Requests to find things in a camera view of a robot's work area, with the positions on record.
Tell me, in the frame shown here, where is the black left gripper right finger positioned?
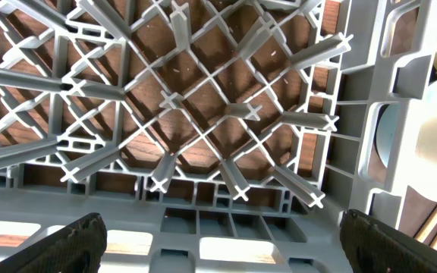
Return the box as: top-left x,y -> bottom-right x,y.
339,209 -> 437,273

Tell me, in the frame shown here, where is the wooden chopstick upper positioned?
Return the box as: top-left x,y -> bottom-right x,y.
415,206 -> 437,243

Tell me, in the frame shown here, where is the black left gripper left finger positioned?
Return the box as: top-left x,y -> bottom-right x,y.
0,212 -> 107,273

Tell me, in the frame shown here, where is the light blue saucer plate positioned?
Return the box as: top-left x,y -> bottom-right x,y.
375,104 -> 400,167

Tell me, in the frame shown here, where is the grey plastic dishwasher rack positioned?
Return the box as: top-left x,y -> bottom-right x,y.
0,1 -> 437,272

